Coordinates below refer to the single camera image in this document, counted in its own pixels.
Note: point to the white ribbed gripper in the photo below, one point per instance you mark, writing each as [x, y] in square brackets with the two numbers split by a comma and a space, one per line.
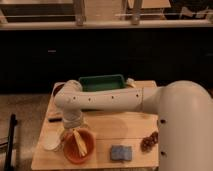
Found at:
[73, 123]

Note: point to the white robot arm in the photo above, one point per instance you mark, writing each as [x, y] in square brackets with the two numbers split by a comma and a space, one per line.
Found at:
[185, 118]

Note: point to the red bowl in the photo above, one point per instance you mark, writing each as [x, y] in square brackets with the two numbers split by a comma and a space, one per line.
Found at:
[70, 148]

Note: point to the dark round bowl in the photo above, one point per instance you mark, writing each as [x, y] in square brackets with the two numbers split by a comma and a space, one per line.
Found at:
[57, 89]

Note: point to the black marker pen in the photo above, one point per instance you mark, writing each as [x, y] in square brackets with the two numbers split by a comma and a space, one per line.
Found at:
[55, 119]

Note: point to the white cup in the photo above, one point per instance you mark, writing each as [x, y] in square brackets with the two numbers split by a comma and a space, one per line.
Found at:
[51, 141]

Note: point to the wooden table board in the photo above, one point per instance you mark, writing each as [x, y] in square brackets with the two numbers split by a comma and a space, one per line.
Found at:
[108, 129]

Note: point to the green rectangular tray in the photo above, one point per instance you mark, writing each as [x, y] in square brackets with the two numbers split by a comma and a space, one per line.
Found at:
[102, 82]

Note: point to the blue sponge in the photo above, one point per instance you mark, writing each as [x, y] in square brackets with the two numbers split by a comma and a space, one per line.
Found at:
[121, 153]

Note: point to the metal spoon utensil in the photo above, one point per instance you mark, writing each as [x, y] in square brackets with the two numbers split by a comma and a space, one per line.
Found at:
[130, 82]

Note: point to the bunch of dark grapes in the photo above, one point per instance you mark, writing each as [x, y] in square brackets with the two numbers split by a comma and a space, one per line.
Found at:
[149, 142]

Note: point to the black chair frame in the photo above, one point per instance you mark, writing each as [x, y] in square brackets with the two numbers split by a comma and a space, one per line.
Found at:
[9, 143]

